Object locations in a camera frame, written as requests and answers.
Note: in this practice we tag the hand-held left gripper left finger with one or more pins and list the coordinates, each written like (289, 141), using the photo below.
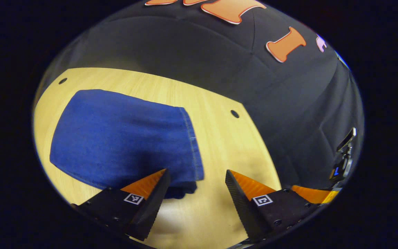
(154, 204)

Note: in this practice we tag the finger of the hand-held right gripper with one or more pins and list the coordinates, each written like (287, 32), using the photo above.
(314, 195)

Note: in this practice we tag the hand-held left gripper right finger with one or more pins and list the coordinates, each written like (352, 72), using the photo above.
(242, 204)

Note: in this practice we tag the black backdrop cloth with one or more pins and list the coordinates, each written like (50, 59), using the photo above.
(185, 52)

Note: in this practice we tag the blue denim jeans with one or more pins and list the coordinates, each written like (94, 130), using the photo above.
(123, 138)

